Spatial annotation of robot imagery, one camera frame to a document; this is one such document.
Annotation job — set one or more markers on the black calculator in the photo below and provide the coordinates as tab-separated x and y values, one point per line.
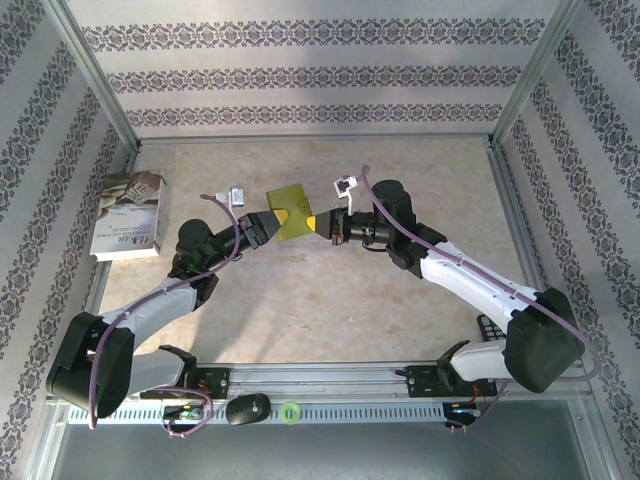
492	332

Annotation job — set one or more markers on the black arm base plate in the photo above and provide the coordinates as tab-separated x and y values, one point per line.
220	382
417	382

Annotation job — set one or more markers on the black computer mouse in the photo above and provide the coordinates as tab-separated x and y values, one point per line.
247	410

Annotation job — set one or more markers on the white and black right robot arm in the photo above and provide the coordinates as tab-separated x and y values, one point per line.
470	280

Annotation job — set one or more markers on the grey metal panel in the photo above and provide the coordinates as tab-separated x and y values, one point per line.
320	455

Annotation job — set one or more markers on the aluminium side rail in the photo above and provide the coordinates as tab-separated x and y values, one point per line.
100	274
520	225

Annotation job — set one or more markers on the aluminium mounting rail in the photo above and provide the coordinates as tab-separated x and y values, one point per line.
320	380

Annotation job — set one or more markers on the aluminium frame post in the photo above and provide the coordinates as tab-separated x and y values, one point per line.
96	75
535	75

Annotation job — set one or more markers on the aluminium back rail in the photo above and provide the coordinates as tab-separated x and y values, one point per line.
315	139

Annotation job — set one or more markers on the paperback book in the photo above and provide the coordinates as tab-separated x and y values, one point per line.
130	215

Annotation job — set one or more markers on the small circuit board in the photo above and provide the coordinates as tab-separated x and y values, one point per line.
465	410
185	414

